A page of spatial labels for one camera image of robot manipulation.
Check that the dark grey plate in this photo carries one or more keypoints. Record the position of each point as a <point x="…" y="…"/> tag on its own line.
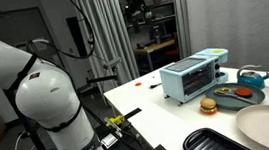
<point x="224" y="104"/>

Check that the wooden desk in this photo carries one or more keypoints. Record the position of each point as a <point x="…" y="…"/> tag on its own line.
<point x="155" y="46"/>

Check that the toy burger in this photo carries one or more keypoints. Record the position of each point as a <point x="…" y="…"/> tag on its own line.
<point x="208" y="105"/>

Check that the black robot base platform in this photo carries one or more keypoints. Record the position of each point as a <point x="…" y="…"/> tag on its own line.
<point x="132" y="145"/>

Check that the small orange disc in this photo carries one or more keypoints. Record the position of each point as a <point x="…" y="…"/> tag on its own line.
<point x="137" y="84"/>

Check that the yellow black clamp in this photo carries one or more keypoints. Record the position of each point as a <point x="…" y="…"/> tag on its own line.
<point x="115" y="120"/>

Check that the white curtain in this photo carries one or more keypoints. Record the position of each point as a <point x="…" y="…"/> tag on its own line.
<point x="109" y="27"/>

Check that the teal kettle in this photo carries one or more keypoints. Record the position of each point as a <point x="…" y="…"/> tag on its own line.
<point x="250" y="79"/>

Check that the grey door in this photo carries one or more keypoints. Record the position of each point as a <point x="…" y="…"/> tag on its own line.
<point x="19" y="27"/>

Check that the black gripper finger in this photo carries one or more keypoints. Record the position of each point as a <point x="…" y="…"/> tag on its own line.
<point x="131" y="20"/>
<point x="149" y="19"/>

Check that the black wall panel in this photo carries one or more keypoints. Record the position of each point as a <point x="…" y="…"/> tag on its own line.
<point x="76" y="34"/>

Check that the red toy disc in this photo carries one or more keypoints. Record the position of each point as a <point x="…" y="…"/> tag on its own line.
<point x="243" y="92"/>

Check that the light blue toaster oven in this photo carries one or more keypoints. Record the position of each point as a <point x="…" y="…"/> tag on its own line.
<point x="188" y="76"/>

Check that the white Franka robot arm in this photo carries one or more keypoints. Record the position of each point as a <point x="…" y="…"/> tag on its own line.
<point x="50" y="100"/>

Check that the metal shelf unit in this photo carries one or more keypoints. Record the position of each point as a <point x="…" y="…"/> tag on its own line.
<point x="164" y="5"/>

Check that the grey camera on stand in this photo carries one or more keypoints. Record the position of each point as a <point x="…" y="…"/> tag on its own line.
<point x="103" y="79"/>

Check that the black tray bowl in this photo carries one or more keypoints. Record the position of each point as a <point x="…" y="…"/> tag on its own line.
<point x="208" y="144"/>

